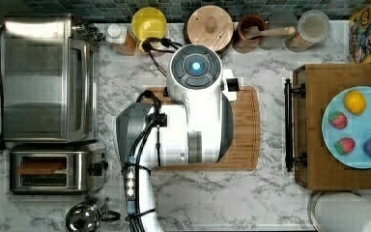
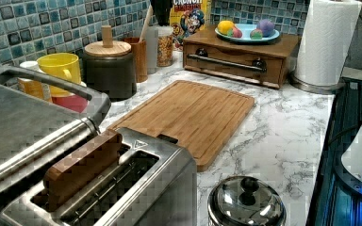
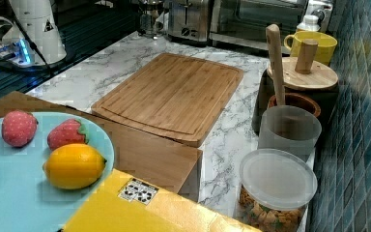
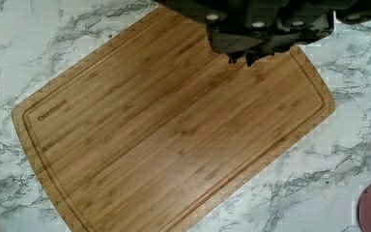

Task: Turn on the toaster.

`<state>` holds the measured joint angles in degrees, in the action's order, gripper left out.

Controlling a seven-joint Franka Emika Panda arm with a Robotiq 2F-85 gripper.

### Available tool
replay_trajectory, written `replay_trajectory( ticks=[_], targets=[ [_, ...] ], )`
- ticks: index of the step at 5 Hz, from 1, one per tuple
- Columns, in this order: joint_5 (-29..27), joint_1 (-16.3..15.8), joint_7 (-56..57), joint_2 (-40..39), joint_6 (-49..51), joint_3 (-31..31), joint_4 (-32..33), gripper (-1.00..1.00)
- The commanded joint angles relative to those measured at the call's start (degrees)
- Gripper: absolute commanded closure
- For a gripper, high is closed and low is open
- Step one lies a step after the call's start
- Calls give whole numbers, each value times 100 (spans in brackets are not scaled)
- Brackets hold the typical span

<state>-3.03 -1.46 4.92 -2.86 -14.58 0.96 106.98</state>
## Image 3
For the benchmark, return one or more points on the stainless toaster oven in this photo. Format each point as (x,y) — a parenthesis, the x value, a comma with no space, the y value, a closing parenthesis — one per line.
(244,22)

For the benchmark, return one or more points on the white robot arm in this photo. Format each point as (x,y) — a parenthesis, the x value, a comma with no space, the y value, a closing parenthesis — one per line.
(31,38)

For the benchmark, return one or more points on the light blue plate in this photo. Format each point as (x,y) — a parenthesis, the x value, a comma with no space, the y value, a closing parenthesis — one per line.
(28,202)

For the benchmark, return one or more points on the white capped bottle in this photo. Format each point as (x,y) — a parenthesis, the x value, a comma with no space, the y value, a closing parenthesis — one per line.
(309,23)

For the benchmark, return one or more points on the wooden spoon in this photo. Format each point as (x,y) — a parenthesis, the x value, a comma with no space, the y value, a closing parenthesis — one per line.
(275,54)

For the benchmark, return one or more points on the black pot with wooden lid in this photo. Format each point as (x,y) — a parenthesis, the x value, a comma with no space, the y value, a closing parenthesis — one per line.
(320,85)

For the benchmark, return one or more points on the silver toaster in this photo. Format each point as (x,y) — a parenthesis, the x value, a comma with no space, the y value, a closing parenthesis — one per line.
(189,19)

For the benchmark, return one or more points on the clear jar with snacks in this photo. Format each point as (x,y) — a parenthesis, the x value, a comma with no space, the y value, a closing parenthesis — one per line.
(275,189)

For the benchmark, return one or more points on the pink toy strawberry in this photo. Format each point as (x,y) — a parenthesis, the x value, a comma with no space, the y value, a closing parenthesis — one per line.
(19,128)

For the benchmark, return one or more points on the glass french press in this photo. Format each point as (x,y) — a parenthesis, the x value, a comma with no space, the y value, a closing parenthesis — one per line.
(151,19)

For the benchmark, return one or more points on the wooden drawer box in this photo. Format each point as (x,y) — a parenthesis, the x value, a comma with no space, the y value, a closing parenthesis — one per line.
(159,161)

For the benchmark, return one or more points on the bamboo cutting board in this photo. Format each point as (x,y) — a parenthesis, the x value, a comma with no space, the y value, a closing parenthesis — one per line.
(173,96)

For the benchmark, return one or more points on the yellow toy lemon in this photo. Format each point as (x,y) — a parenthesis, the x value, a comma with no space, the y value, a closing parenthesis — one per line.
(74,166)

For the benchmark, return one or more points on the yellow cereal box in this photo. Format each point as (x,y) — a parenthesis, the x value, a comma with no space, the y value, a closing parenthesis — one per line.
(123,203)

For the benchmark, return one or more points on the yellow mug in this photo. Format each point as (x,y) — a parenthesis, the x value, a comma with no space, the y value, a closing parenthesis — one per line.
(326,45)

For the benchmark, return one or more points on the red toy strawberry with leaf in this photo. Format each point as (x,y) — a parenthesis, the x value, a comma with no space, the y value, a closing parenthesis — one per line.
(69,132)

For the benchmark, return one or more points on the brown ceramic utensil cup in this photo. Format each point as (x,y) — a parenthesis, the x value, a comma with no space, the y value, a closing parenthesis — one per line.
(303,102)

